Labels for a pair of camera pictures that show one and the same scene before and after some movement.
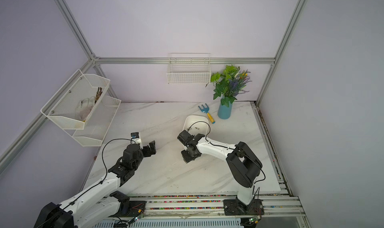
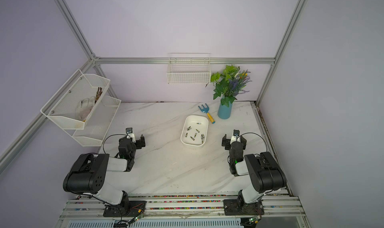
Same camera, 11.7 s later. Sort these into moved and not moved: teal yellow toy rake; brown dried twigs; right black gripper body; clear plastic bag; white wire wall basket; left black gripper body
Moved: right black gripper body; left black gripper body
Not moved: teal yellow toy rake; white wire wall basket; clear plastic bag; brown dried twigs
